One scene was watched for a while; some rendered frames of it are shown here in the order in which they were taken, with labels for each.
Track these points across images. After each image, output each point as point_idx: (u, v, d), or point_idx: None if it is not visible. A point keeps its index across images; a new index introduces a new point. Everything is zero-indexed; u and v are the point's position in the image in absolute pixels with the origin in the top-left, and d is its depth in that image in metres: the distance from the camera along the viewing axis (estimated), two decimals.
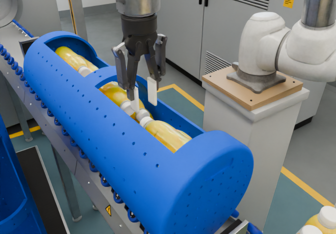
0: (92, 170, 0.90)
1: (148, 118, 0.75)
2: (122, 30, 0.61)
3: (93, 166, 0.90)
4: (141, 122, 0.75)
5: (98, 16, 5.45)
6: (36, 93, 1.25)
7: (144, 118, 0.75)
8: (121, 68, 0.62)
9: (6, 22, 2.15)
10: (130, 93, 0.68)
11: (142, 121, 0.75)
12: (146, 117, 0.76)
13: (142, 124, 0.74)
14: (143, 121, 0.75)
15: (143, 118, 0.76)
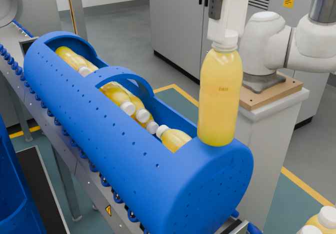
0: (92, 170, 0.90)
1: (235, 42, 0.45)
2: None
3: (93, 166, 0.90)
4: (224, 40, 0.44)
5: (98, 16, 5.45)
6: (36, 93, 1.25)
7: (233, 39, 0.44)
8: None
9: (6, 22, 2.15)
10: (218, 4, 0.40)
11: (227, 41, 0.44)
12: (236, 34, 0.45)
13: (223, 44, 0.45)
14: (227, 42, 0.44)
15: (233, 35, 0.44)
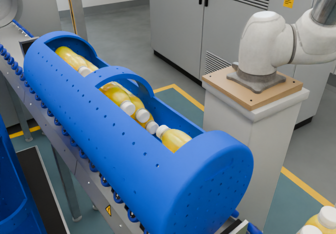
0: (92, 170, 0.90)
1: None
2: None
3: (93, 166, 0.90)
4: None
5: (98, 16, 5.45)
6: (36, 93, 1.25)
7: None
8: None
9: (6, 22, 2.15)
10: None
11: None
12: None
13: None
14: None
15: None
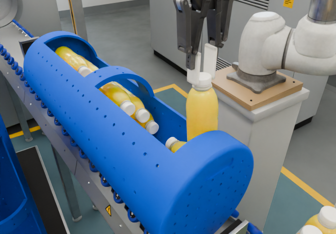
0: (92, 170, 0.90)
1: None
2: None
3: (93, 166, 0.90)
4: None
5: (98, 16, 5.45)
6: (36, 93, 1.25)
7: None
8: (185, 25, 0.49)
9: (6, 22, 2.15)
10: (191, 59, 0.55)
11: None
12: None
13: None
14: None
15: None
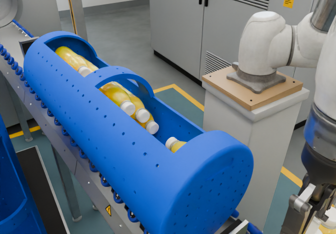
0: (92, 170, 0.90)
1: None
2: (310, 172, 0.38)
3: (93, 166, 0.90)
4: None
5: (98, 16, 5.45)
6: (36, 93, 1.25)
7: None
8: (301, 226, 0.40)
9: (6, 22, 2.15)
10: None
11: None
12: None
13: None
14: None
15: None
